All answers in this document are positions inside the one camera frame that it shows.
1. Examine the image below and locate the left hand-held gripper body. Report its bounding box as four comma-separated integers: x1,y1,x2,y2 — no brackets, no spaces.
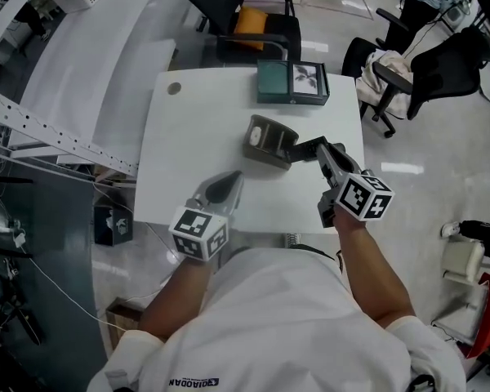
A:
168,197,235,261

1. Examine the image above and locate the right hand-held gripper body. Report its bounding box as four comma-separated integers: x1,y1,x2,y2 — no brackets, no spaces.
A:
317,168,395,229

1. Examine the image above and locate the brown compartment organizer box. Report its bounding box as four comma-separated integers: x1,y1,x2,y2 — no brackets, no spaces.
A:
241,114,299,172

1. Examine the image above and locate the person's left forearm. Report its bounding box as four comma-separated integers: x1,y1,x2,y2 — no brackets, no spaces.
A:
138,255,216,341

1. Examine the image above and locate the person's right forearm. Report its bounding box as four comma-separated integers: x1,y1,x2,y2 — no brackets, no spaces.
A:
334,214,417,330

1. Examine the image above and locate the black cardboard box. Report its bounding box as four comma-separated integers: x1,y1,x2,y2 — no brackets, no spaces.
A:
93,205,135,247

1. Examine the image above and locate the dark green picture box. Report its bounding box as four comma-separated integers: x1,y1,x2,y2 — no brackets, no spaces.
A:
256,58,331,106

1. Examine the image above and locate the white table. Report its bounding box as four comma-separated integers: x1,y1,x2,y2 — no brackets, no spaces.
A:
133,66,367,236

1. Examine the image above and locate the person's right leg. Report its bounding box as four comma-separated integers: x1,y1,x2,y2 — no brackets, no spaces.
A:
297,243,336,261

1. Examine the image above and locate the beige cloth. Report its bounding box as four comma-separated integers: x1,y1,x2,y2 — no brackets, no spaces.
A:
355,49,416,120

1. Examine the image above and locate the cream plastic container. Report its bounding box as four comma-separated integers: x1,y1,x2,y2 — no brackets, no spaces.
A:
440,238,487,286

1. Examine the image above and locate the wooden pallet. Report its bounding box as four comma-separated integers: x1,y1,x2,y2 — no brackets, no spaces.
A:
105,296,156,350

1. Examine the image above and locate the person's white shirt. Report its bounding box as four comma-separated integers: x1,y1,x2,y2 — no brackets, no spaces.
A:
87,246,469,392

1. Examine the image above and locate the black swivel office chair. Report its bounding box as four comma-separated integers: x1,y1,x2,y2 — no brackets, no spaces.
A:
341,8,490,139

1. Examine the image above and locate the orange cushion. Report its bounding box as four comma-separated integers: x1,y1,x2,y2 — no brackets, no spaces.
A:
233,6,269,51

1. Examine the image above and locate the white metal shelving rack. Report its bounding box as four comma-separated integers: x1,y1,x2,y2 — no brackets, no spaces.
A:
0,0,176,179

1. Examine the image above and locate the white power cable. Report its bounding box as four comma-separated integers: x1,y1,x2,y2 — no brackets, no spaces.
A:
28,255,127,333

